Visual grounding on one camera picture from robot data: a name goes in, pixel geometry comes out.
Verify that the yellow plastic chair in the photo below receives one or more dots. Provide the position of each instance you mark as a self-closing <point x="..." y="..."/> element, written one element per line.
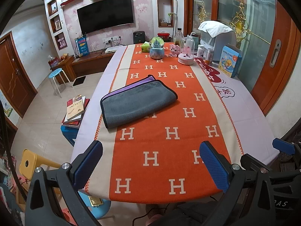
<point x="29" y="162"/>

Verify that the white set-top box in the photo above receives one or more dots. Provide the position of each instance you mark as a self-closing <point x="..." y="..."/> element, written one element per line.
<point x="112" y="49"/>

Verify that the blue snow globe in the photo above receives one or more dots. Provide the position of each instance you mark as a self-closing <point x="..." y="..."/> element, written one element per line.
<point x="157" y="48"/>

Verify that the brown wooden door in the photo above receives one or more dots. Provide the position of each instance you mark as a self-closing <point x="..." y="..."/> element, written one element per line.
<point x="15" y="83"/>

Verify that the clear plastic bottle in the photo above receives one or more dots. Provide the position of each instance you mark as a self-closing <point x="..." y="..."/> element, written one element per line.
<point x="178" y="37"/>

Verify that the blue plastic stool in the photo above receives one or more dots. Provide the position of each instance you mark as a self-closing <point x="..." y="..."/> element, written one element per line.
<point x="70" y="134"/>

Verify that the blue children's book box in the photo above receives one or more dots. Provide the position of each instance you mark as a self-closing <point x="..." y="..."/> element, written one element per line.
<point x="230" y="60"/>

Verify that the pink pig figurine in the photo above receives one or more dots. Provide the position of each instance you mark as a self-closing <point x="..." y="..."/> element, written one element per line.
<point x="174" y="50"/>

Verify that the blue upright box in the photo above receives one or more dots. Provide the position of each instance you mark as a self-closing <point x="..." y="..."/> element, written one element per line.
<point x="81" y="46"/>

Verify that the black speaker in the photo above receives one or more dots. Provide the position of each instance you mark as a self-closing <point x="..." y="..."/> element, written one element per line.
<point x="139" y="37"/>

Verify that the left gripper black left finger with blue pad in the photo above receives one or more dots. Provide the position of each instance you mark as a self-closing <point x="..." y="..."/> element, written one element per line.
<point x="42" y="206"/>

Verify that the sliding glass door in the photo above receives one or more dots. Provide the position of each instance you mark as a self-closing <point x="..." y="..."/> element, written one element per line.
<point x="267" y="36"/>

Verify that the purple and grey towel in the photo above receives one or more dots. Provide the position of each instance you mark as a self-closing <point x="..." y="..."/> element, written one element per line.
<point x="135" y="101"/>

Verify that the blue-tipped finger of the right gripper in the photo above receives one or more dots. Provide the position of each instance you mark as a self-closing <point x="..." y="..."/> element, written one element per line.
<point x="286" y="147"/>

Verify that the black floor scale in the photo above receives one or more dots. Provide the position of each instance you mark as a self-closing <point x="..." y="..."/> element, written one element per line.
<point x="79" y="81"/>

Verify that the white water dispenser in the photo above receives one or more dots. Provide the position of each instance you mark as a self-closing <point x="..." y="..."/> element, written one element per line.
<point x="215" y="35"/>

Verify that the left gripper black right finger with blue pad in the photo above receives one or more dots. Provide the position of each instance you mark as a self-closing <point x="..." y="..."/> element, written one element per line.
<point x="246" y="199"/>

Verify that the wooden TV cabinet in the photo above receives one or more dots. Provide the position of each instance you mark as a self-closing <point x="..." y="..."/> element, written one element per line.
<point x="95" y="62"/>

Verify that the orange H-pattern tablecloth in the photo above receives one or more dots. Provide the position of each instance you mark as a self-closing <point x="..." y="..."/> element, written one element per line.
<point x="155" y="160"/>

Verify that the white pill bottle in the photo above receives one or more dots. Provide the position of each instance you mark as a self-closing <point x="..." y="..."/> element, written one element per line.
<point x="200" y="53"/>

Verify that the pink glass dome ornament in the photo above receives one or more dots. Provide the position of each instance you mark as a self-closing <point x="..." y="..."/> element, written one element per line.
<point x="186" y="55"/>

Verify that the green tissue pack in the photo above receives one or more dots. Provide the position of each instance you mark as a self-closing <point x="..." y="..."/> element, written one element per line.
<point x="146" y="47"/>

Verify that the stack of books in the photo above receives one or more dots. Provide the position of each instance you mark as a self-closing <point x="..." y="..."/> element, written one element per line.
<point x="75" y="111"/>

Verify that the black wall television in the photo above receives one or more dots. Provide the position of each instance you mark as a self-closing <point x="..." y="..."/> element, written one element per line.
<point x="104" y="14"/>

